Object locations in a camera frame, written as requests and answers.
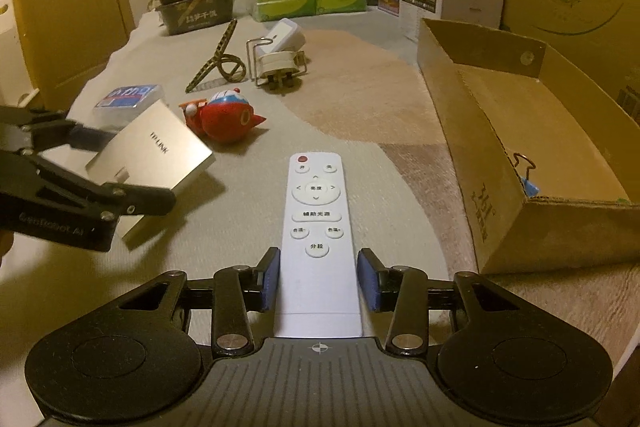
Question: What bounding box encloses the blue binder clip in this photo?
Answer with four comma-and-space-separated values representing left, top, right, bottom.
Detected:
511, 152, 541, 198

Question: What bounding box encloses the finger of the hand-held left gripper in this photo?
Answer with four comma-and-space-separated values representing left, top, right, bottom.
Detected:
0, 149, 177, 222
0, 104, 118, 154

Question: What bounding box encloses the white plug adapter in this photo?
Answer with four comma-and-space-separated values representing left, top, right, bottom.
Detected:
257, 51, 307, 90

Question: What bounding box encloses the wooden door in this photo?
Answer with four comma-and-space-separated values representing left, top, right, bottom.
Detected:
0, 0, 137, 108

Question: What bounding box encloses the silver router box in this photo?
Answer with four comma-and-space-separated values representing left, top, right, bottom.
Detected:
85, 99, 217, 253

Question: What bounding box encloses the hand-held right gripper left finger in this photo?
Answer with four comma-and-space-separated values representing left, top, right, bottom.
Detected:
117, 247, 282, 358

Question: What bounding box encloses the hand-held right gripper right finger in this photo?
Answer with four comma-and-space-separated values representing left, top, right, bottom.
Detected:
356, 247, 523, 358

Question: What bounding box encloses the metal wire rack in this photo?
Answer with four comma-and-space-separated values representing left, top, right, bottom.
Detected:
245, 36, 311, 94

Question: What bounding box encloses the white cube charger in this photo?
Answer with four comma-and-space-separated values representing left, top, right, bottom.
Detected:
268, 18, 309, 56

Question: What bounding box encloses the white remote control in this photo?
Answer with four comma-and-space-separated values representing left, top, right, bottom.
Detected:
273, 153, 364, 339

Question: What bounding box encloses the patterned metal phone stand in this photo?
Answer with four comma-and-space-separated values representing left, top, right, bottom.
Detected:
186, 18, 247, 94

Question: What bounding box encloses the red round toy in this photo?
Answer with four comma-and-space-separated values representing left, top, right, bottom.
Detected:
179, 89, 267, 146

